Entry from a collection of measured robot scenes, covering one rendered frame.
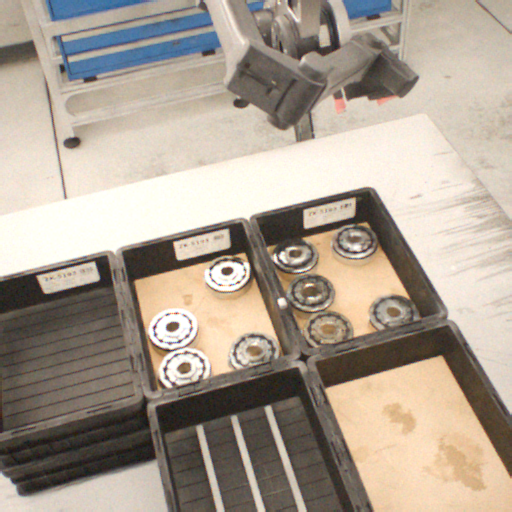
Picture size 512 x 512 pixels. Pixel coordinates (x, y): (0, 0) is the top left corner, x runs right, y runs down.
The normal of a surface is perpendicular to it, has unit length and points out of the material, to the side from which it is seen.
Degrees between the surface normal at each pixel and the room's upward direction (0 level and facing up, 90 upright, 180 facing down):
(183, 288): 0
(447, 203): 0
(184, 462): 0
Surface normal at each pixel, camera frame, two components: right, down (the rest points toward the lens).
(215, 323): -0.07, -0.67
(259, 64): -0.14, 0.53
